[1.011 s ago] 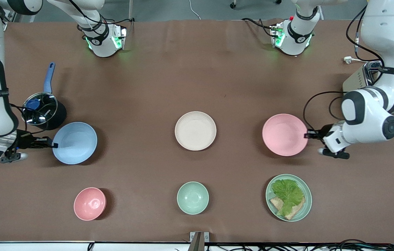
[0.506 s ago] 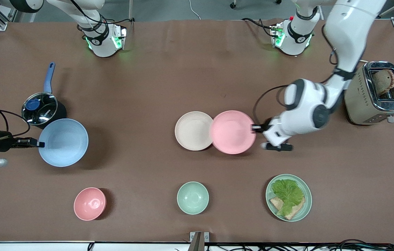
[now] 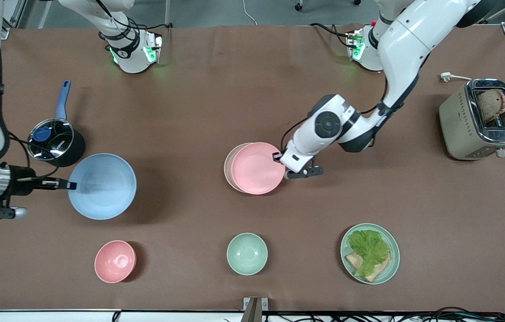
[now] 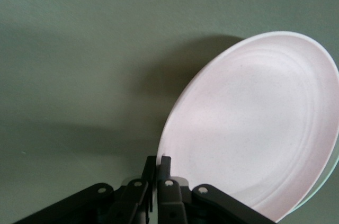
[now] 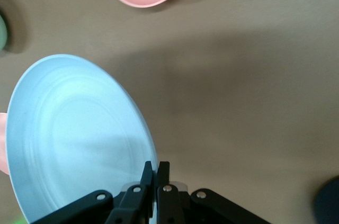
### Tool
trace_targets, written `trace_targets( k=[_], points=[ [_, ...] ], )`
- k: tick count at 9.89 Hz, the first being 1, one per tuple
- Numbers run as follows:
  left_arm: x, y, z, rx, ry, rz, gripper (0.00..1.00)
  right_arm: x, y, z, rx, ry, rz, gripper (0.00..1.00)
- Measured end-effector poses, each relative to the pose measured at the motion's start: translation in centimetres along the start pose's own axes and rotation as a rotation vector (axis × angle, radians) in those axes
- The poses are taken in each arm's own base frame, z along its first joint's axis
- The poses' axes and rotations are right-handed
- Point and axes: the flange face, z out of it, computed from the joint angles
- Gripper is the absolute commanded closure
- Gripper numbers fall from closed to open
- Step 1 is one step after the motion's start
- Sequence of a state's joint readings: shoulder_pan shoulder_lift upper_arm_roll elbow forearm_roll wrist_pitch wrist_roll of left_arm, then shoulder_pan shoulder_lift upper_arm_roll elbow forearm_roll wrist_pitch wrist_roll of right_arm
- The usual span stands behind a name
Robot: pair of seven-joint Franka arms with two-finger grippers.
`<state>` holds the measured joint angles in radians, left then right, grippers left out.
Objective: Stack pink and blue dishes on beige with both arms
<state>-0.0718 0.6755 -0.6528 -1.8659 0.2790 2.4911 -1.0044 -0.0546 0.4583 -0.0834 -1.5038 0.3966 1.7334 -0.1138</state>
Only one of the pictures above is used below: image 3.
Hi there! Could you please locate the wide pink bowl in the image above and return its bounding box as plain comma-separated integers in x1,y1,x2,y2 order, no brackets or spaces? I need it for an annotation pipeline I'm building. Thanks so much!
231,142,287,195

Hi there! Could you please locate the wide blue bowl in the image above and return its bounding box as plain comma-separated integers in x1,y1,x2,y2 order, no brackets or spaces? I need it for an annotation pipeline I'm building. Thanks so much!
68,153,137,220

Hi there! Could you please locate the glass lid blue knob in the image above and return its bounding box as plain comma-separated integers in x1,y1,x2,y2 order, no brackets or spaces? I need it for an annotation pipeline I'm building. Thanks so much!
27,118,75,161

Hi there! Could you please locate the wide beige bowl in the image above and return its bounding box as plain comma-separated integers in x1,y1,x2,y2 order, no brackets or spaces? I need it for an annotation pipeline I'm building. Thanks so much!
224,143,253,193

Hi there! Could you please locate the small deep pink bowl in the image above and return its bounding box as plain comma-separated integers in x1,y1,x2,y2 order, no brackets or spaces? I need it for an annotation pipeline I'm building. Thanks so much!
94,240,137,284

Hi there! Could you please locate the small deep green bowl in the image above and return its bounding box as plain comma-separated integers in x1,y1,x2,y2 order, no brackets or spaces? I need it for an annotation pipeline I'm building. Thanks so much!
227,233,268,276

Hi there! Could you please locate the green lettuce leaf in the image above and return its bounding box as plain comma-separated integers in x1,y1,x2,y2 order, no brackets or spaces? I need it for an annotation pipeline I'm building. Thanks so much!
347,229,390,278

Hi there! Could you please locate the brown bread slice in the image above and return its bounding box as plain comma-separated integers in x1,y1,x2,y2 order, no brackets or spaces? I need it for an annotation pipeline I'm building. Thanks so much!
345,252,392,283

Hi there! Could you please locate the green plate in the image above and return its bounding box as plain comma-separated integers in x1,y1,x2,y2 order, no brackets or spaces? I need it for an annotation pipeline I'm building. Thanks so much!
340,223,400,285

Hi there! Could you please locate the beige chrome toaster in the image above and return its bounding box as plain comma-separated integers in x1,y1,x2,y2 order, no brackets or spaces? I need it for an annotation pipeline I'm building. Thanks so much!
439,79,505,161

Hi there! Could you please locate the brown toast slice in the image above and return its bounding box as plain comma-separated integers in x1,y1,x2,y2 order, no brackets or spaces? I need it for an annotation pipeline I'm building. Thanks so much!
477,89,505,123

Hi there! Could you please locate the black saucepan blue handle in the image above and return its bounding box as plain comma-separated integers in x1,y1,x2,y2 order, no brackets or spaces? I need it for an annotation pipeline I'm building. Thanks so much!
27,80,86,168

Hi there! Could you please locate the black arm base cable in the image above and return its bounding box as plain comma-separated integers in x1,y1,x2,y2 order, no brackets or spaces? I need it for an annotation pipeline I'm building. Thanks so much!
309,22,357,48
94,0,173,32

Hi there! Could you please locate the white floor cable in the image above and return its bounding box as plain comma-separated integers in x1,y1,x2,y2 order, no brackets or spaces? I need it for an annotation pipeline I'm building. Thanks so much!
242,0,258,26

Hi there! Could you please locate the metal table bracket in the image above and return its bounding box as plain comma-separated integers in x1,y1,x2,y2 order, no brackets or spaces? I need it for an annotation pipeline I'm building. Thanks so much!
243,297,269,322

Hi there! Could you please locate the white power plug cable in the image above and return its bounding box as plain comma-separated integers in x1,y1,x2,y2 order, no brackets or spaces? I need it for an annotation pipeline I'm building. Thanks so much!
440,72,475,84

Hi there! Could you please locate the black cable bundle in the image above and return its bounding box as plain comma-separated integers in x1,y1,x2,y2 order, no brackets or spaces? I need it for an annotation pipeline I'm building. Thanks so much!
261,306,505,322

